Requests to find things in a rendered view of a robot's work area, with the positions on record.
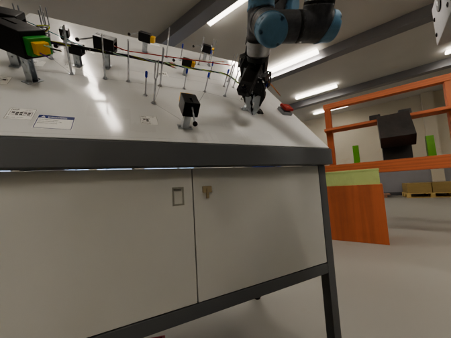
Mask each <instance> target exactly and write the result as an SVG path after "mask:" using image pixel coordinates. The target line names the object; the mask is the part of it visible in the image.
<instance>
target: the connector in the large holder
mask: <svg viewBox="0 0 451 338"><path fill-rule="evenodd" d="M22 38H23V42H24V45H25V48H26V52H27V55H28V56H31V57H36V56H43V55H41V54H40V53H42V54H45V55H50V54H53V51H52V50H51V49H50V48H48V47H45V46H44V45H46V46H47V45H49V46H51V42H50V38H49V37H48V36H24V37H22Z"/></svg>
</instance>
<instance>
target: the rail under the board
mask: <svg viewBox="0 0 451 338"><path fill-rule="evenodd" d="M328 164H333V161H332V149H327V148H290V147H270V146H233V145H214V144H177V143H158V142H121V141H101V140H81V139H44V138H25V137H0V171H9V170H90V169H130V168H211V167H252V166H319V165H328Z"/></svg>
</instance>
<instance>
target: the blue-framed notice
mask: <svg viewBox="0 0 451 338"><path fill-rule="evenodd" d="M75 118H76V117H65V116H57V115H41V114H39V115H38V116H37V118H36V120H35V122H34V124H33V125H32V128H42V129H65V130H72V127H73V125H74V121H75Z"/></svg>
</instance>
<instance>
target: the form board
mask: <svg viewBox="0 0 451 338"><path fill-rule="evenodd" d="M48 19H49V22H50V29H49V31H50V32H53V33H55V34H57V35H60V34H59V27H60V26H61V27H62V26H63V24H64V26H65V27H67V28H69V30H70V37H69V40H70V41H73V42H76V43H80V44H84V45H85V47H89V48H93V39H88V40H80V41H79V42H77V41H76V40H75V38H76V37H78V38H90V37H93V34H96V33H97V32H98V33H100V34H101V33H102V34H105V35H108V36H112V37H114V38H117V47H119V48H123V49H126V50H128V39H129V51H134V52H141V51H142V42H141V41H139V40H138V38H133V37H129V36H124V35H121V34H116V33H113V32H107V31H104V30H98V29H95V28H92V27H87V26H83V25H79V24H75V23H70V22H67V21H62V20H58V19H53V18H50V17H49V18H48ZM52 47H53V48H54V49H57V50H61V52H59V51H56V50H55V52H56V53H53V54H52V57H53V58H54V60H51V59H48V58H47V57H41V58H33V60H41V61H45V62H47V63H46V64H45V65H44V67H41V66H35V67H36V72H37V75H38V78H40V79H42V80H44V81H42V82H37V83H34V84H26V83H24V82H22V80H26V77H25V74H24V72H23V68H22V66H21V67H20V68H13V67H8V66H9V65H10V64H11V63H10V61H9V58H8V55H7V52H6V51H4V50H2V49H0V76H8V77H13V78H12V79H11V80H10V81H9V83H8V84H0V137H25V138H44V139H81V140H101V141H121V142H158V143H177V144H214V145H233V146H270V147H290V148H327V149H329V148H328V147H327V146H326V145H325V144H324V143H323V142H322V141H321V140H320V139H319V138H318V137H317V136H316V135H315V134H314V133H313V132H312V131H311V130H310V129H309V128H308V127H307V126H306V125H305V124H304V123H302V122H301V121H300V120H299V119H298V118H297V117H296V116H295V115H294V114H292V116H290V115H283V114H282V113H281V112H280V111H279V110H278V109H277V108H278V107H280V104H281V102H280V101H279V100H278V99H277V98H276V97H275V96H274V95H273V94H272V93H271V92H270V91H269V90H268V89H266V90H265V91H266V96H265V99H264V100H263V102H262V104H261V106H260V109H261V110H262V111H263V113H264V114H257V113H256V114H255V115H251V113H250V112H249V111H245V110H242V109H241V107H244V105H245V102H244V99H243V100H241V98H242V96H240V95H238V92H237V90H236V89H237V87H238V85H239V84H238V83H237V82H236V83H235V85H234V81H235V80H233V79H232V78H231V80H230V83H229V86H228V90H227V93H226V96H227V97H224V96H223V95H225V92H226V88H227V85H228V82H225V80H226V75H224V74H219V73H215V72H211V75H210V79H208V81H207V75H208V72H206V71H201V70H193V69H188V75H187V79H186V83H185V76H183V75H182V74H183V70H184V68H182V67H179V66H174V67H175V68H172V67H170V66H167V65H165V64H163V66H162V71H163V72H167V73H168V76H162V80H161V85H162V87H159V86H158V85H159V84H160V75H158V78H157V81H156V96H155V101H156V104H155V105H153V104H152V103H151V102H152V101H153V98H154V65H155V63H153V62H147V61H143V60H137V59H133V58H130V81H131V82H126V80H127V79H128V59H127V57H123V56H114V55H110V64H111V65H112V67H111V68H110V69H109V70H108V69H105V73H106V77H107V78H108V79H107V80H104V79H102V78H103V77H104V72H103V68H102V67H103V56H102V53H100V52H95V53H94V54H92V53H88V52H85V55H84V56H81V57H82V63H83V64H84V65H83V67H82V69H81V70H79V69H75V68H72V71H73V72H74V73H75V74H74V75H71V74H69V72H70V68H67V67H64V66H65V64H66V62H68V56H67V52H66V46H59V47H58V48H55V47H54V46H53V44H52ZM145 71H148V77H147V84H146V94H147V97H145V96H143V94H144V93H145V78H146V77H145ZM206 82H207V87H206V93H204V92H203V91H204V90H205V85H206ZM224 82H225V87H223V85H224ZM184 83H185V88H186V89H185V90H184V89H183V87H184ZM233 85H234V87H235V88H234V89H233V88H232V86H233ZM180 93H190V94H193V95H196V96H197V98H198V100H199V102H200V104H201V105H200V108H199V114H198V117H195V121H196V122H197V123H198V125H197V126H196V127H195V126H193V122H194V121H193V117H192V118H191V121H190V124H189V125H191V126H192V128H193V130H191V129H179V128H178V126H177V124H180V125H181V123H182V120H183V116H182V114H181V110H180V109H179V96H180ZM10 107H13V108H21V109H37V111H36V114H35V115H34V117H33V119H32V120H23V119H3V117H4V116H5V114H6V113H7V112H8V110H9V109H10ZM39 114H41V115H57V116H65V117H76V118H75V121H74V125H73V127H72V130H65V129H42V128H32V125H33V124H34V122H35V120H36V118H37V116H38V115H39ZM140 115H145V116H155V117H157V120H158V124H159V125H146V124H141V121H140Z"/></svg>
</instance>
